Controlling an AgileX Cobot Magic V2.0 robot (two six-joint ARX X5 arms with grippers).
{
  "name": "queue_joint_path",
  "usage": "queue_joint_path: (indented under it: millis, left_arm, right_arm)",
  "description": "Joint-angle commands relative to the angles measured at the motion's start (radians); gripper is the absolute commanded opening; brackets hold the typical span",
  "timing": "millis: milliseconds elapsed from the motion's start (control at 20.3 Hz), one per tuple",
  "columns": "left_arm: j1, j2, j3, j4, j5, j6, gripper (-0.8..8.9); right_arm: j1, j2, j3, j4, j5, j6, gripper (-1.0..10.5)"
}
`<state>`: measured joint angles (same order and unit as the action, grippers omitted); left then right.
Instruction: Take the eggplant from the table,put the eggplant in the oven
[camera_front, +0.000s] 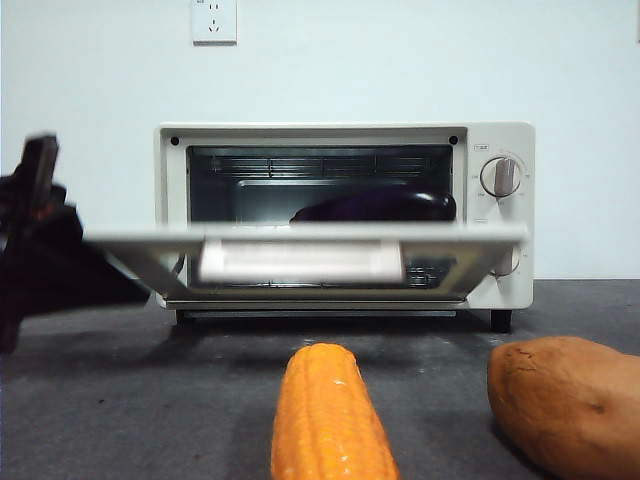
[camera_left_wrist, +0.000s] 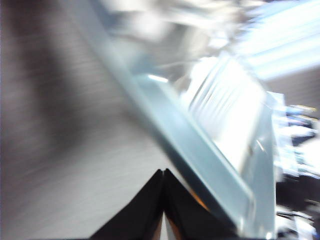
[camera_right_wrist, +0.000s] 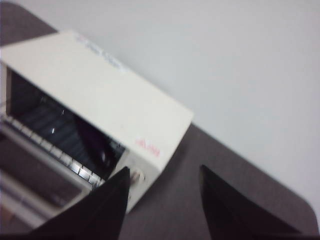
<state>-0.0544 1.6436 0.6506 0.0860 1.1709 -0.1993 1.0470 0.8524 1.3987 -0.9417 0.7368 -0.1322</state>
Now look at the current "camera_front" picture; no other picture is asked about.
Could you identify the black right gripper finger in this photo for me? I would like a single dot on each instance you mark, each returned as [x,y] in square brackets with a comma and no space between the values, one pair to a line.
[85,280]

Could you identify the purple eggplant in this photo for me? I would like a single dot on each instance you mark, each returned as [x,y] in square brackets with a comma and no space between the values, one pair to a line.
[380,207]

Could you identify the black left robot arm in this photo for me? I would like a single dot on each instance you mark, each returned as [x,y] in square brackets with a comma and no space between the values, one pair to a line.
[20,260]

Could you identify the cream oven knob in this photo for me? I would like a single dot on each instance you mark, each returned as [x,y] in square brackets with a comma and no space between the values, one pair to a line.
[507,262]
[501,177]

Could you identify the cream Toshiba toaster oven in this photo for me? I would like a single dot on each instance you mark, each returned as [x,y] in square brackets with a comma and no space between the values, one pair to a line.
[500,135]

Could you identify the orange corn cob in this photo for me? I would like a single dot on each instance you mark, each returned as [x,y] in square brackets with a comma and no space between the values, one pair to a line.
[330,415]

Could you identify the brown sweet potato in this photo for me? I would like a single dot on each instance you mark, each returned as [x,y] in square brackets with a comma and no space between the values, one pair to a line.
[570,405]

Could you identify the white wall socket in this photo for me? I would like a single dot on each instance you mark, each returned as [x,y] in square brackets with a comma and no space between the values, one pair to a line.
[215,22]

